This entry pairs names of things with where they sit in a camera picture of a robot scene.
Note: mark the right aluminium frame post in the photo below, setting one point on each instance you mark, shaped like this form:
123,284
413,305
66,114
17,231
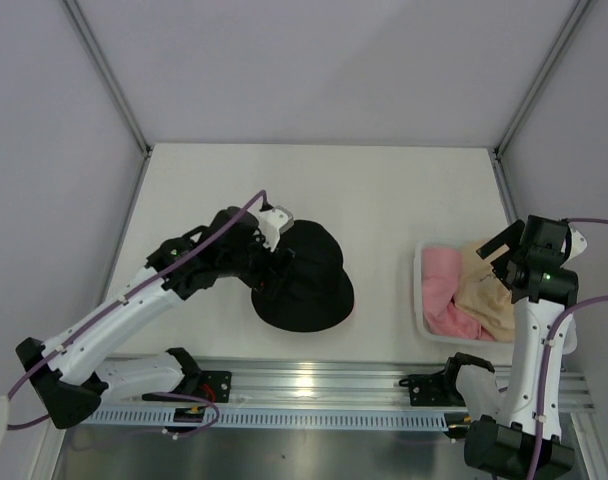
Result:
562,42

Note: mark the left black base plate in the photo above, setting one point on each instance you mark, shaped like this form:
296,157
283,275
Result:
216,381

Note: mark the aluminium frame post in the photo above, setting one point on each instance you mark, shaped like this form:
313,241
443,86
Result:
562,42
85,33

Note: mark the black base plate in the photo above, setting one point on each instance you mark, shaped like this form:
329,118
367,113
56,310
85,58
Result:
432,390
216,381

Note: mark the white plastic basket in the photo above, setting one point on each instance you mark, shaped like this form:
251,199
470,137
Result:
419,300

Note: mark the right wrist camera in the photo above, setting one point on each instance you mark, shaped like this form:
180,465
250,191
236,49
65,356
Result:
574,242

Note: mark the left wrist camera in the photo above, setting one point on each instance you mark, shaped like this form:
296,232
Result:
273,222

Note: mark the black hat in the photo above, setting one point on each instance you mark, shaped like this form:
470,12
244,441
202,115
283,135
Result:
317,293

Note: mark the aluminium mounting rail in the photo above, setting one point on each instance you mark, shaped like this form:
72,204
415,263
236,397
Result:
320,385

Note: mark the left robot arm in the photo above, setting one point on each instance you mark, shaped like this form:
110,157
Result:
70,372

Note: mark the beige hat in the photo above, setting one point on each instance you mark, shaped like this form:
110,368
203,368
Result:
482,296

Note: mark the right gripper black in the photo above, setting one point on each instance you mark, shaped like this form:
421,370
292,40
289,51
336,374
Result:
509,238

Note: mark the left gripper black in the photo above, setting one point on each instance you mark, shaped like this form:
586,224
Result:
265,280

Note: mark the left aluminium frame post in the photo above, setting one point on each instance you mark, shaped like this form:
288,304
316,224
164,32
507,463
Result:
85,33

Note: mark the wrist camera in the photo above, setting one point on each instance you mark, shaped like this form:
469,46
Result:
273,222
574,242

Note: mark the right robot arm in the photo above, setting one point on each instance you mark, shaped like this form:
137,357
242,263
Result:
515,433

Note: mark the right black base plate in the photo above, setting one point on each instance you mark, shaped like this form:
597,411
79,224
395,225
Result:
432,390

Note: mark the white slotted cable duct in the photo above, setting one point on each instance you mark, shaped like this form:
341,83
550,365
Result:
192,417

